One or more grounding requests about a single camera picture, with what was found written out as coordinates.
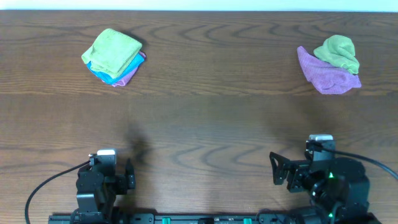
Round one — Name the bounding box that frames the large green microfiber cloth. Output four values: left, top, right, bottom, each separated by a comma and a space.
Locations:
81, 29, 142, 79

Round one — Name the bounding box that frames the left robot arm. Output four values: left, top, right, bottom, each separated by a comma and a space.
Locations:
69, 155, 136, 223

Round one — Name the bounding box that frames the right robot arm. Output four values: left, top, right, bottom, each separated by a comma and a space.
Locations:
269, 151, 380, 223

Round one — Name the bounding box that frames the folded pink cloth under blue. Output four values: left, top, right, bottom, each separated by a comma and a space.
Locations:
100, 51, 147, 88

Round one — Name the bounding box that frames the crumpled purple cloth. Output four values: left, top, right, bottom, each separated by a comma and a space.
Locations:
297, 46, 362, 95

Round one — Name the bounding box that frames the crumpled green cloth top right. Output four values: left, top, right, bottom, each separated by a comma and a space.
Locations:
313, 35, 360, 75

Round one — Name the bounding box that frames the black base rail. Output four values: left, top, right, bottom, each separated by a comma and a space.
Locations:
47, 212, 312, 224

